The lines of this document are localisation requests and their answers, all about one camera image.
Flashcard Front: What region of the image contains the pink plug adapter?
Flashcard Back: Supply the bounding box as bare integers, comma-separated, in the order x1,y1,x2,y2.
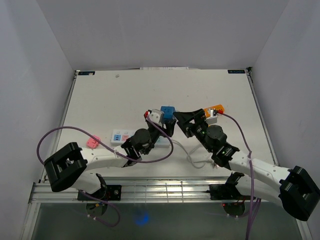
86,135,101,149

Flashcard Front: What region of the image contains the orange power strip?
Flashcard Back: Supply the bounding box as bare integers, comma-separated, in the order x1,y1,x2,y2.
203,104,225,118

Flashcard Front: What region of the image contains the white power cord with plug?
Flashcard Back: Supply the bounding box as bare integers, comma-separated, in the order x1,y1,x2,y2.
171,139,218,170

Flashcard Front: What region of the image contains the right blue corner label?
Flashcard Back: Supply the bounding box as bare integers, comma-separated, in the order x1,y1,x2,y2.
227,69,246,74

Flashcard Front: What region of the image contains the white multicolour power strip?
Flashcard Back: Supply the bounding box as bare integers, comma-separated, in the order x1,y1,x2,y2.
110,129,171,148

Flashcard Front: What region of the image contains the left blue corner label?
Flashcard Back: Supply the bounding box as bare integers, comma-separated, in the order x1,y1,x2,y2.
77,71,96,76

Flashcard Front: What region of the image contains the blue cube socket adapter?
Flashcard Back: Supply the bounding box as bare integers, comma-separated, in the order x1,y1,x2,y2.
160,105,176,125

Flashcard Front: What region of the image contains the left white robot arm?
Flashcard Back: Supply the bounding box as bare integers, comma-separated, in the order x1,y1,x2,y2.
43,118,177,200

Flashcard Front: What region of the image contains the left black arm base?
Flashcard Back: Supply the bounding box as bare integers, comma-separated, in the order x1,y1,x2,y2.
76,184,122,201

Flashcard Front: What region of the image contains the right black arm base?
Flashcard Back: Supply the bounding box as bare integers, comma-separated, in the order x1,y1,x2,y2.
205,184,251,201

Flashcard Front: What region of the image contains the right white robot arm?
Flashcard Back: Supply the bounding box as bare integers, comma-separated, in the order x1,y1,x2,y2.
173,109,320,221

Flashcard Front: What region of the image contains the blue corner label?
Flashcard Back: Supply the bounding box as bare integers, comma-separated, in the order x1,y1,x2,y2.
227,69,246,74
77,71,96,76

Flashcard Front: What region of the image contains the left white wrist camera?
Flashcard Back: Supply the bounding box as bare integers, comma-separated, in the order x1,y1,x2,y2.
144,109,164,125

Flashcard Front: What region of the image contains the purple cable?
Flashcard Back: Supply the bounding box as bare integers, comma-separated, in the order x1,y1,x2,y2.
219,112,262,240
36,117,175,228

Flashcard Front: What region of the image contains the aluminium rail frame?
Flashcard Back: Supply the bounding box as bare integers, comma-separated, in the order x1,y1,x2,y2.
28,177,276,205

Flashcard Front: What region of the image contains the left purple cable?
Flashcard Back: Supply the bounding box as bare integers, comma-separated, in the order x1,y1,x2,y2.
36,117,175,228

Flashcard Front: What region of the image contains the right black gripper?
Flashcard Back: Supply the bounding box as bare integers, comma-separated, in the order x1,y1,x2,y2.
173,108,214,153

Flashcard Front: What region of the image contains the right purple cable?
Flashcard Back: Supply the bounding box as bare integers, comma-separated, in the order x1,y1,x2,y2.
219,112,262,240

